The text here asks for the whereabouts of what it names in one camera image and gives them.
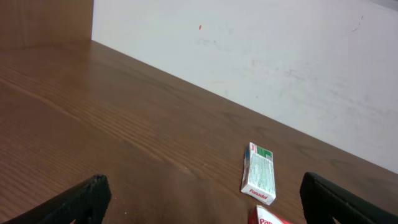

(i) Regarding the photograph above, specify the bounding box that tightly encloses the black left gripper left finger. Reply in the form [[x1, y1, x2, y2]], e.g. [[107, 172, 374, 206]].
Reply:
[[4, 175, 111, 224]]

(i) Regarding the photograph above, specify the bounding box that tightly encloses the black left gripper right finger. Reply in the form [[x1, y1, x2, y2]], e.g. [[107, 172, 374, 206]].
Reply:
[[300, 172, 397, 224]]

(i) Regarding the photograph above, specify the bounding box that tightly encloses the red Panadol box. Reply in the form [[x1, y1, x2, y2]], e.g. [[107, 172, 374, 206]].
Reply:
[[248, 205, 292, 224]]

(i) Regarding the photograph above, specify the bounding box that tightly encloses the white green Panadol box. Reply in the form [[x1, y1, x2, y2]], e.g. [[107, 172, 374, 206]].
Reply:
[[241, 142, 276, 205]]

